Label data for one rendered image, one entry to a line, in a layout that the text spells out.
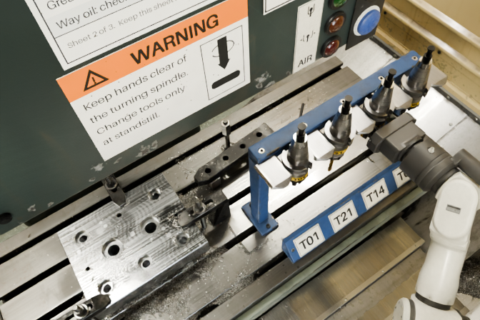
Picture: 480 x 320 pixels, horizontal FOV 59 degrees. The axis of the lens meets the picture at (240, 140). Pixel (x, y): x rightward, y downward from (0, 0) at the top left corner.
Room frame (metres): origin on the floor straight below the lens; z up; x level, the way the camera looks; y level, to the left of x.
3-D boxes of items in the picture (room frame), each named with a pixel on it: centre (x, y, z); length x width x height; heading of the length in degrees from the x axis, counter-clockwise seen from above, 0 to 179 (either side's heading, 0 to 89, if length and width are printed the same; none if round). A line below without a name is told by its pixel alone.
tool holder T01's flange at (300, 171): (0.43, -0.11, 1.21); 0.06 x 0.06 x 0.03
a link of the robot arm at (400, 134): (0.46, -0.35, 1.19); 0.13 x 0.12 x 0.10; 120
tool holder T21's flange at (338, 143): (0.49, -0.21, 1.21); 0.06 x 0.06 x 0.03
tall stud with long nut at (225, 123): (0.68, 0.04, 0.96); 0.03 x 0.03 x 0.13
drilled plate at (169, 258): (0.39, 0.28, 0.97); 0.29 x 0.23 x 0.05; 120
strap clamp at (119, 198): (0.53, 0.34, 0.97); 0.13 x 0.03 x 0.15; 30
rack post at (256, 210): (0.45, -0.04, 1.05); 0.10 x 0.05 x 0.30; 30
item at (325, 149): (0.46, -0.16, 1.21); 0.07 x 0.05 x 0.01; 30
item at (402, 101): (0.57, -0.35, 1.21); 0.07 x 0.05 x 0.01; 30
